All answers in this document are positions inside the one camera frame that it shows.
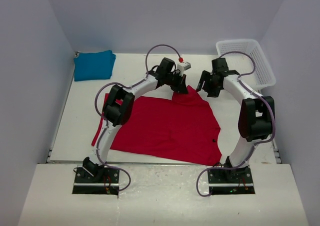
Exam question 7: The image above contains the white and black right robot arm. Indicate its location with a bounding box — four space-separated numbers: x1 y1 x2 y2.
196 58 275 182

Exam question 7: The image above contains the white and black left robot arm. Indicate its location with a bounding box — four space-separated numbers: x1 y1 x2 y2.
82 58 191 182

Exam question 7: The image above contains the white perforated plastic basket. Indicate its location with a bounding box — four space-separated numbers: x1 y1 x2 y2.
215 39 276 91

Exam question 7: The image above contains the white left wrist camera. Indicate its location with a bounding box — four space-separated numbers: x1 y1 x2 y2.
176 62 191 75

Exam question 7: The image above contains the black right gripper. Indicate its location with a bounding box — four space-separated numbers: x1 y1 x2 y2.
196 71 221 98

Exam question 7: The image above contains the folded blue t shirt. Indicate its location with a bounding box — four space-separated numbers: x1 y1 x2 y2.
73 50 116 82

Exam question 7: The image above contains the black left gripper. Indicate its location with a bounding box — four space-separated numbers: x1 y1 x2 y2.
164 72 188 95

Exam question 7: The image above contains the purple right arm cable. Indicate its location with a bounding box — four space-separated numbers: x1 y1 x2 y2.
195 51 277 198

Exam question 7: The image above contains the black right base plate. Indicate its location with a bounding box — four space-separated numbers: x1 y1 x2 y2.
207 166 255 195

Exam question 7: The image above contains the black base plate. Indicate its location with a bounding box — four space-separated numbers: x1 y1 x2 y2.
72 167 120 196
207 166 255 195

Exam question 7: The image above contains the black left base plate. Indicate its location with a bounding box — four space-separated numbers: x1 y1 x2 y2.
72 167 120 196

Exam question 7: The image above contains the red t shirt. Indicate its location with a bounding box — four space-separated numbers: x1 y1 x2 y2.
90 84 223 166

